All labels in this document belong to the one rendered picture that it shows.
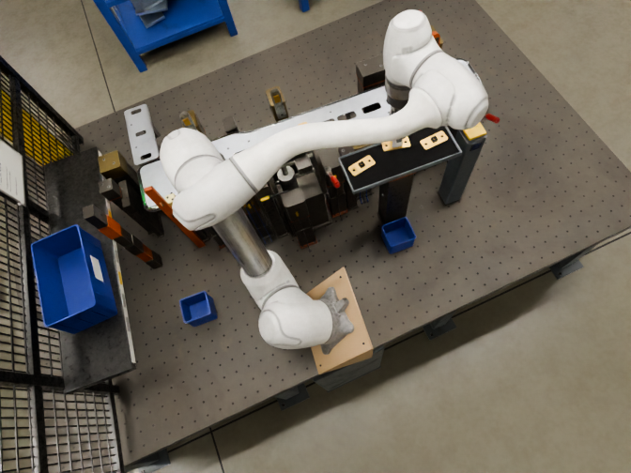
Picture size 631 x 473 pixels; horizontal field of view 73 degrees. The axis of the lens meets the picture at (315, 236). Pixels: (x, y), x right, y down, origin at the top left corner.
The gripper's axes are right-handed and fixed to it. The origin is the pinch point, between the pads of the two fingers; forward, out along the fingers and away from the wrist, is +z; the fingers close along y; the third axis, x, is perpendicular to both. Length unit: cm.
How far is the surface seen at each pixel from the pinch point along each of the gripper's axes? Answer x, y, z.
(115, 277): 100, -19, 23
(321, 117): 20.6, 32.8, 25.7
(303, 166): 29.7, 2.0, 10.0
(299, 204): 33.7, -6.9, 18.2
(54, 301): 116, -27, 16
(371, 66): -3, 51, 23
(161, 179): 85, 18, 26
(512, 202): -51, -4, 56
